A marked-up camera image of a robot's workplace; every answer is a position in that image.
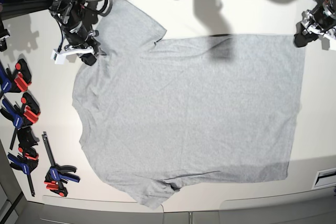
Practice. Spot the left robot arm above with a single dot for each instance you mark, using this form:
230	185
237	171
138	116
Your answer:
329	7

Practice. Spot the right bar clamp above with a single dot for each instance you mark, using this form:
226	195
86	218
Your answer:
58	175

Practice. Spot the black clamp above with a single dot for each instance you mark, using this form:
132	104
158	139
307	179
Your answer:
4	34

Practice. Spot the grey T-shirt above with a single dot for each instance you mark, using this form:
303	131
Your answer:
158	115

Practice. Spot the white slotted bracket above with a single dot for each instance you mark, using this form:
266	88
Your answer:
324	178

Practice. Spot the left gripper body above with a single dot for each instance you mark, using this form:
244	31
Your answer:
316	24

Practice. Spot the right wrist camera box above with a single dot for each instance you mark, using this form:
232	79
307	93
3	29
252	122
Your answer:
58	57

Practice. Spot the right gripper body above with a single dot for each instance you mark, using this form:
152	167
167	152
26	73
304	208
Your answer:
81	38

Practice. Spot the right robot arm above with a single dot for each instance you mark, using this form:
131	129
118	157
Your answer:
71	13

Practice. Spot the top bar clamp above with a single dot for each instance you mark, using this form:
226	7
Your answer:
16	81

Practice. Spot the bar clamp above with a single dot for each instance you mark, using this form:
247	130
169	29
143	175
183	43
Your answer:
16	81
58	175
26	161
22	117

